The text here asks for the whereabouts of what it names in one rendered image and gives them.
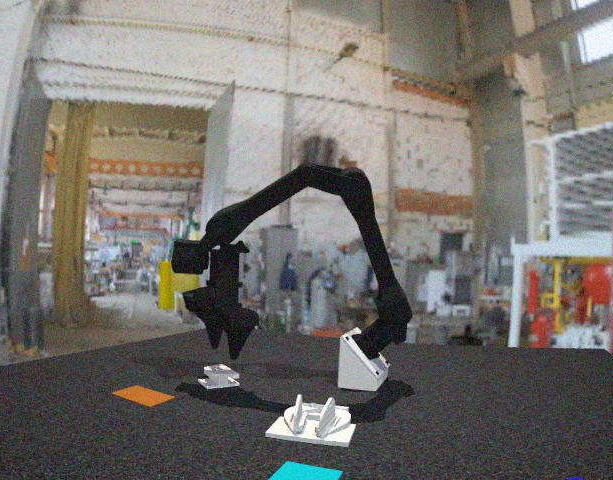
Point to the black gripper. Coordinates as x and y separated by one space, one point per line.
237 322

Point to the cyan flat rectangular plate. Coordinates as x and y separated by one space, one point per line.
296 471

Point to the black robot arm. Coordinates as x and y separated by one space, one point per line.
353 185

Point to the orange flat rectangular plate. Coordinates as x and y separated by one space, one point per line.
140 395

